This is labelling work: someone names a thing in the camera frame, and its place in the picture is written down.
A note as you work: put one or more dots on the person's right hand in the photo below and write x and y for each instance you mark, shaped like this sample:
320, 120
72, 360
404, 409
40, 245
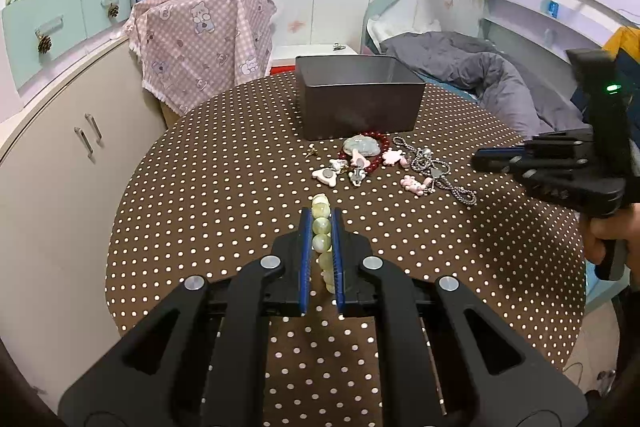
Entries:
596, 239

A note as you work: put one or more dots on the pink flower charm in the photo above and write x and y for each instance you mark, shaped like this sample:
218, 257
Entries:
395, 158

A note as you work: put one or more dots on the blue bed sheet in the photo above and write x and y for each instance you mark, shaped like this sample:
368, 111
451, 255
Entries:
450, 88

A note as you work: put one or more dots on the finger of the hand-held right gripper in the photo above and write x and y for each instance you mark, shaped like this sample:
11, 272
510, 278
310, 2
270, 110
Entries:
495, 158
555, 142

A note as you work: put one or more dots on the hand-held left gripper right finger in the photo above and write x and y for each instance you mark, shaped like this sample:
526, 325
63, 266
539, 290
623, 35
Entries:
338, 257

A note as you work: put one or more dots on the red storage bench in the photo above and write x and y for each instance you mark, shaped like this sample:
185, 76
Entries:
282, 68

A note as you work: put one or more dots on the brown polka dot tablecloth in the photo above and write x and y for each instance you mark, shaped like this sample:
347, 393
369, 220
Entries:
225, 207

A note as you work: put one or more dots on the pink checked bear cloth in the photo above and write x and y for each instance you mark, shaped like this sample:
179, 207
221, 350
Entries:
200, 42

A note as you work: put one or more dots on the wide mint drawer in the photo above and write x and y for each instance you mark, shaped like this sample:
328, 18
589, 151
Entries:
40, 32

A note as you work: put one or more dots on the yellow and blue garment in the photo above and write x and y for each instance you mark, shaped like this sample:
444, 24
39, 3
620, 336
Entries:
627, 44

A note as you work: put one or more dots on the silver charm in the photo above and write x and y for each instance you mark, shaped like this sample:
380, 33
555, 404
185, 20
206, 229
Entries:
356, 177

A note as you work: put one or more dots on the narrow mint drawer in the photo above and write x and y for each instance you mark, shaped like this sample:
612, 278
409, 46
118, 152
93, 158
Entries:
102, 2

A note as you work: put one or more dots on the white pillow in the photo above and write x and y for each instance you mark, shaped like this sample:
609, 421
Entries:
400, 29

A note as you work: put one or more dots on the dark grey tin box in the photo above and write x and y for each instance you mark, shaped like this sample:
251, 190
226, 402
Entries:
357, 104

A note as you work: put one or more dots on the beige cabinet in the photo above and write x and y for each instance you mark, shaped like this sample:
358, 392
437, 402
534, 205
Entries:
55, 207

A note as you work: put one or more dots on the pale green jade pendant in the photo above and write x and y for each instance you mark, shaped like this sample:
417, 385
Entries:
362, 143

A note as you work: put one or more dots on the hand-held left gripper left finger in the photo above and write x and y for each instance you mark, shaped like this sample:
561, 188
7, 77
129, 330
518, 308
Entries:
303, 257

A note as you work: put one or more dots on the grey duvet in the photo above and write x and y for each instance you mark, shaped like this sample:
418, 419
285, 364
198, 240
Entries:
480, 67

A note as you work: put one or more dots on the small blue container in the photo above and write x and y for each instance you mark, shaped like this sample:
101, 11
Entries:
553, 8

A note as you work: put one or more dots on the faint pink butterfly sticker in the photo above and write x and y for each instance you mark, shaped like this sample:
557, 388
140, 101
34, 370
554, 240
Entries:
297, 26

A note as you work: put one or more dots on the pine cone drawer knob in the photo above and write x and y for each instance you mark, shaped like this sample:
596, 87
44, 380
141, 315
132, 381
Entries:
45, 43
113, 11

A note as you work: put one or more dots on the small gold earring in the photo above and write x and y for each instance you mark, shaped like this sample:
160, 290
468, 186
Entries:
312, 151

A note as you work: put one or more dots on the white bench lid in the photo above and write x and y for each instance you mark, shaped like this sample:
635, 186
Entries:
310, 52

